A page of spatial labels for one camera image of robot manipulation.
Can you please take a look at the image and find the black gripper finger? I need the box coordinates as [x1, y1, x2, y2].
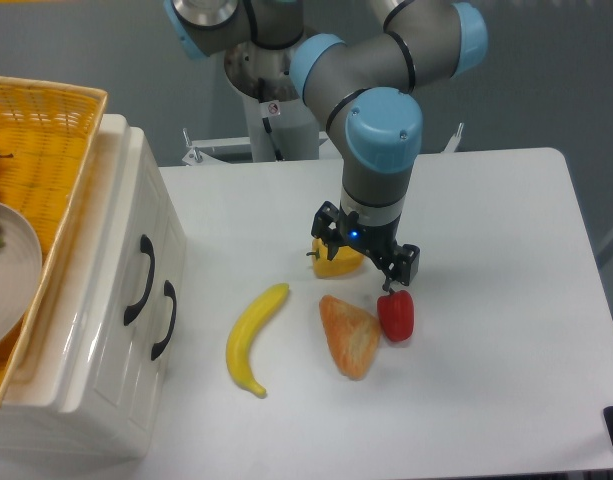
[311, 201, 344, 261]
[370, 242, 420, 291]

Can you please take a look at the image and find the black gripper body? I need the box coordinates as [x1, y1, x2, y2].
[327, 200, 402, 264]

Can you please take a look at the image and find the black top drawer handle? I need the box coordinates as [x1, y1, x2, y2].
[123, 234, 156, 326]

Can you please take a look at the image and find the black drawer handle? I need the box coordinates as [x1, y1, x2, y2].
[150, 280, 178, 361]
[123, 234, 156, 326]

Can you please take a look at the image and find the white drawer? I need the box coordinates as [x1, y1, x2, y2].
[67, 127, 185, 405]

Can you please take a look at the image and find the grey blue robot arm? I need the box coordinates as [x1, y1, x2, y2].
[164, 1, 488, 285]

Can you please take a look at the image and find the white drawer cabinet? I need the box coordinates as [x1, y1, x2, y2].
[0, 114, 186, 457]

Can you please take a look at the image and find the yellow bell pepper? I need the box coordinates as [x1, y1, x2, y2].
[307, 238, 364, 279]

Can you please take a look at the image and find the red bell pepper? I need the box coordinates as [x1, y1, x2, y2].
[377, 290, 414, 342]

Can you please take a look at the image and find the peeled orange segment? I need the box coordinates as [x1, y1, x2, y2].
[319, 295, 382, 380]

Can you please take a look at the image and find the yellow banana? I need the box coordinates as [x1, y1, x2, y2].
[225, 283, 290, 398]

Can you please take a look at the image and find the yellow wicker basket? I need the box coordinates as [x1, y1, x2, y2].
[0, 76, 108, 407]

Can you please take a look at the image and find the grey ceramic plate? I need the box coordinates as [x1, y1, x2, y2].
[0, 203, 42, 342]

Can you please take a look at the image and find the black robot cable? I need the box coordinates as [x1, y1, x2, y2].
[257, 77, 289, 162]

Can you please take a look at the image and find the black lower drawer handle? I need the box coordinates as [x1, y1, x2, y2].
[150, 280, 178, 361]

